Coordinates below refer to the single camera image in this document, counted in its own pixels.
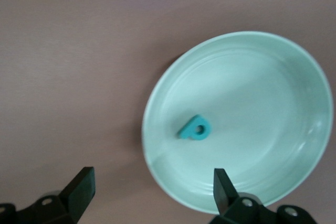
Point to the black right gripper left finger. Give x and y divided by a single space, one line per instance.
73 195

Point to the teal foam letter p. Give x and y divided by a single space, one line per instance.
190 130

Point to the brown table cover sheet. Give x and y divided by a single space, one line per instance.
78 51

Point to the light green round plate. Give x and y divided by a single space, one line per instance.
249 90

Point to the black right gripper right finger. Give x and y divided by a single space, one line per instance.
225 197

